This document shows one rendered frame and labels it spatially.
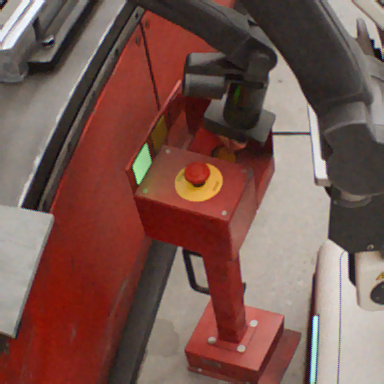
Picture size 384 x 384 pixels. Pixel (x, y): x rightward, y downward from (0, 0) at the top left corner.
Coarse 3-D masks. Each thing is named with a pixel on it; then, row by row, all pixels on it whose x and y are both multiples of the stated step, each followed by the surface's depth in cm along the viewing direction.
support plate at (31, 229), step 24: (0, 216) 85; (24, 216) 85; (48, 216) 85; (0, 240) 83; (24, 240) 83; (0, 264) 81; (24, 264) 81; (0, 288) 79; (24, 288) 79; (0, 312) 77
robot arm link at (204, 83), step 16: (192, 64) 101; (208, 64) 102; (224, 64) 102; (256, 64) 98; (192, 80) 103; (208, 80) 103; (224, 80) 103; (256, 80) 101; (192, 96) 105; (208, 96) 105
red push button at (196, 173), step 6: (198, 162) 111; (186, 168) 111; (192, 168) 111; (198, 168) 110; (204, 168) 110; (186, 174) 110; (192, 174) 110; (198, 174) 110; (204, 174) 110; (186, 180) 110; (192, 180) 110; (198, 180) 110; (204, 180) 110; (198, 186) 112
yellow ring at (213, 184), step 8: (184, 168) 115; (216, 176) 113; (176, 184) 113; (184, 184) 113; (208, 184) 112; (216, 184) 112; (184, 192) 112; (192, 192) 112; (200, 192) 111; (208, 192) 111; (216, 192) 111; (192, 200) 111; (200, 200) 111
